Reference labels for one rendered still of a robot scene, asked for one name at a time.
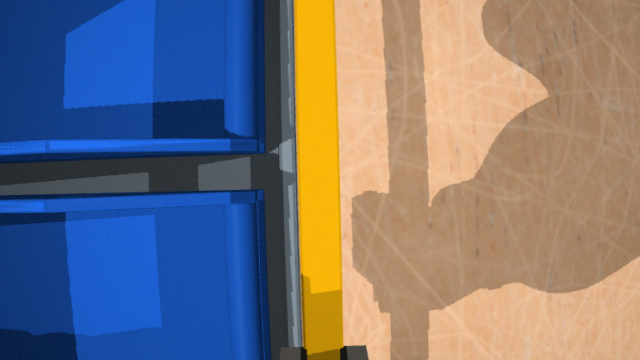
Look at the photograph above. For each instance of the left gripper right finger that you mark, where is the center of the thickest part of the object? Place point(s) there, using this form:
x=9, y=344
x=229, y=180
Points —
x=355, y=352

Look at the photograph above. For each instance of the grey shelf rack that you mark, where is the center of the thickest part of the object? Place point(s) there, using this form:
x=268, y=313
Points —
x=215, y=172

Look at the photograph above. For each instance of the yellow bar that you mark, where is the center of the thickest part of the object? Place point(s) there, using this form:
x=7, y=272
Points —
x=319, y=178

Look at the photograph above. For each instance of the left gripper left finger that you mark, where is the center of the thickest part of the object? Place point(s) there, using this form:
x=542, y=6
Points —
x=293, y=353

